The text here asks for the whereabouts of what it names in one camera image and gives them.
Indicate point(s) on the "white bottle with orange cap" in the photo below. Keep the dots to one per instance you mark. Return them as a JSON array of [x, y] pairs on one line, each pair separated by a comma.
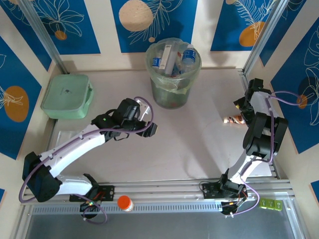
[[124, 202]]

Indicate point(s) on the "aluminium frame post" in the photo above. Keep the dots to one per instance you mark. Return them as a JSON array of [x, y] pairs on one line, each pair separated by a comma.
[[44, 37], [263, 37]]

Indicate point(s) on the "grey metal panel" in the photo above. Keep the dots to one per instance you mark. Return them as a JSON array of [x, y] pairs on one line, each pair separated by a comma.
[[159, 226]]

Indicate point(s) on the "small controller board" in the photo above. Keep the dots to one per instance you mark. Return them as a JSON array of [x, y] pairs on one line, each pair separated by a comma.
[[89, 204], [231, 206]]

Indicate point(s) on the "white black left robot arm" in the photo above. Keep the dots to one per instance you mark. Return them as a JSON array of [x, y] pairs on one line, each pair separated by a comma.
[[72, 149]]

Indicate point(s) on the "small green box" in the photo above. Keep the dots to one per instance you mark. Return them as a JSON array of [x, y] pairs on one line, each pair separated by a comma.
[[277, 204], [270, 203], [263, 203]]

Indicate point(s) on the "clear plastic packet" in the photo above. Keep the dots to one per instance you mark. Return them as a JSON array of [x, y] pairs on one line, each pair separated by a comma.
[[66, 136]]

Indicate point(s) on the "blue label bottle white cap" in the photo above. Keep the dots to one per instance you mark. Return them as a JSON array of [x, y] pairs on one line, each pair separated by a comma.
[[188, 56]]

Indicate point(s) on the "green translucent trash bin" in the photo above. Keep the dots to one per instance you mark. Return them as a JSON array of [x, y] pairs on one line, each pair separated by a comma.
[[169, 97]]

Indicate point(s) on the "green lidded container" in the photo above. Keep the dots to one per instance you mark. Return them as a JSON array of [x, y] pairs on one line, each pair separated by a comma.
[[64, 94]]

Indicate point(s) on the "orange soda can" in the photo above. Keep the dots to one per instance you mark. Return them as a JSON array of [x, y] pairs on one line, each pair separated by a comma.
[[234, 120]]

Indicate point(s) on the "green translucent bin liner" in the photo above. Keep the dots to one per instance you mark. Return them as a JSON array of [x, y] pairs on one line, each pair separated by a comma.
[[149, 59]]

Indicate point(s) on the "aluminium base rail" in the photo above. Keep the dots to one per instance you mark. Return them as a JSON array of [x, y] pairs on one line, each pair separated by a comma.
[[159, 189]]

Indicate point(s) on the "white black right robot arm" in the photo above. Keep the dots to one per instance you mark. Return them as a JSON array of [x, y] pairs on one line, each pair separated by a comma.
[[261, 134]]

